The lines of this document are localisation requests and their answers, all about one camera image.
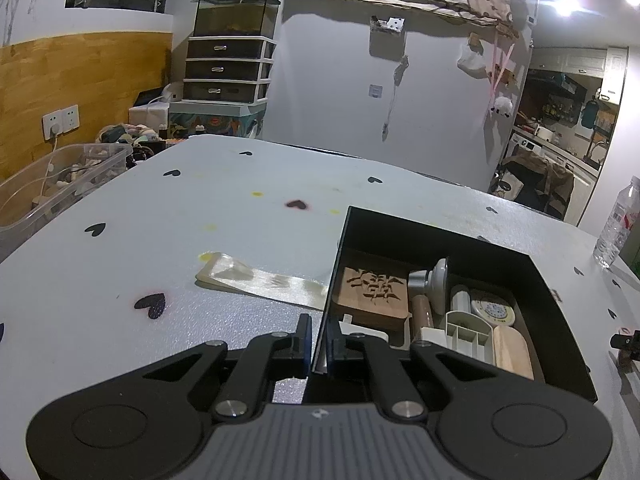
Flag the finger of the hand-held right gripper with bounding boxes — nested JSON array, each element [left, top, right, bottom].
[[611, 329, 640, 362]]

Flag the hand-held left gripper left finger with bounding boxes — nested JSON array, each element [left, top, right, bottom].
[[142, 312, 313, 423]]

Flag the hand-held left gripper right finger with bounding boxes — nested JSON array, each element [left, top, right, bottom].
[[324, 332, 501, 423]]

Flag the white plastic piece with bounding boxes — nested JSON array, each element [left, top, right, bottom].
[[340, 315, 392, 348]]

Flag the carved wooden coaster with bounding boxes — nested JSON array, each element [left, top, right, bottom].
[[331, 266, 412, 332]]

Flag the black rectangular storage box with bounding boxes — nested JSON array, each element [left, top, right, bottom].
[[301, 205, 599, 407]]

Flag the brown cylinder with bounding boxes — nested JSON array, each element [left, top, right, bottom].
[[411, 295, 435, 348]]

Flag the light wooden block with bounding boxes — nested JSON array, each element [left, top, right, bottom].
[[492, 325, 536, 381]]

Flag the round metal lid with knob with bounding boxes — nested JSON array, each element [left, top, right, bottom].
[[408, 258, 451, 317]]

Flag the white plastic divided tray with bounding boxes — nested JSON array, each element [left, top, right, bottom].
[[420, 310, 497, 363]]

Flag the round white dial timer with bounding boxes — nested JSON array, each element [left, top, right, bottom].
[[472, 290, 517, 327]]

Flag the white plastic cylinder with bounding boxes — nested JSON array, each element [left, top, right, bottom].
[[450, 284, 473, 313]]

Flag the clear plastic wrapper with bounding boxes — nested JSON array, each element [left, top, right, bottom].
[[194, 252, 331, 312]]

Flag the clear plastic water bottle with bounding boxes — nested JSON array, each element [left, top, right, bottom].
[[593, 176, 640, 269]]

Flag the brown clothing pile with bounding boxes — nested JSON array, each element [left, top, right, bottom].
[[500, 152, 576, 221]]

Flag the colourful printed box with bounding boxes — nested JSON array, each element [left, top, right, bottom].
[[167, 101, 266, 140]]

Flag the pile of small clutter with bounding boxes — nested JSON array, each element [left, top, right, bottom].
[[95, 122, 168, 161]]

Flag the white cardboard box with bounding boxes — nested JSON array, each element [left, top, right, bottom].
[[128, 101, 171, 138]]

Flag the dark plastic drawer cabinet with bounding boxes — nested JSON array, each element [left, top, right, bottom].
[[182, 36, 277, 106]]

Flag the clear plastic storage bin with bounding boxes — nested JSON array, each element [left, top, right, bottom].
[[0, 143, 133, 261]]

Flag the white hanging cloth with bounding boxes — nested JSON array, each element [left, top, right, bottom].
[[457, 45, 488, 78]]

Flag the white charger cable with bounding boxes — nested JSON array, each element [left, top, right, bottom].
[[30, 132, 63, 201]]

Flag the white wall socket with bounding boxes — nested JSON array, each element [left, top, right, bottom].
[[41, 104, 81, 142]]

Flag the glass tank with black frame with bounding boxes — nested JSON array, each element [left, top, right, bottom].
[[191, 0, 281, 41]]

